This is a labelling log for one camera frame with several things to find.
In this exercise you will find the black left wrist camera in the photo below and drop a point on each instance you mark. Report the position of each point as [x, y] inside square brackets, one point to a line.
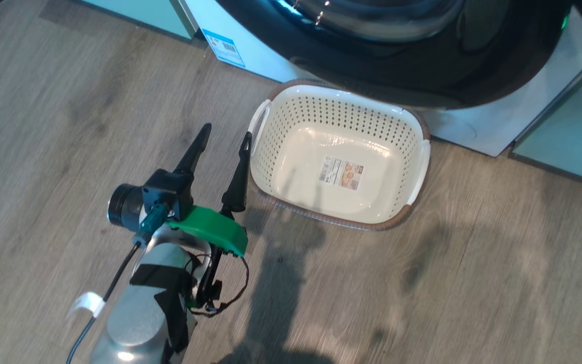
[162, 194]

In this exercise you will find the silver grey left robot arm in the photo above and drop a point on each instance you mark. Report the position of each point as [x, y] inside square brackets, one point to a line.
[134, 323]

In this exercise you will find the pale teal cabinet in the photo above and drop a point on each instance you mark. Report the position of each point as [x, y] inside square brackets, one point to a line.
[144, 12]
[569, 136]

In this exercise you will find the blue energy label sticker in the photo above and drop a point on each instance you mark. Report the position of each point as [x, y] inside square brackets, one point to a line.
[224, 48]

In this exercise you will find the basket product label sticker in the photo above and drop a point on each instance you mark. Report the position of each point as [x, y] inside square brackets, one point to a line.
[341, 173]

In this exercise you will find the cream perforated laundry basket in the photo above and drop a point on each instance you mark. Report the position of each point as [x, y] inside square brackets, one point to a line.
[301, 151]

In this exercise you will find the black round washing machine door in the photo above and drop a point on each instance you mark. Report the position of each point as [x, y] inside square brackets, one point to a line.
[422, 71]

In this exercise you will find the white front-load washing machine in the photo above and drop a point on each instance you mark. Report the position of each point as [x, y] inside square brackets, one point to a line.
[255, 45]

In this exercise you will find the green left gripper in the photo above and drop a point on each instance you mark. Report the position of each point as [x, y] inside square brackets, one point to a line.
[215, 227]

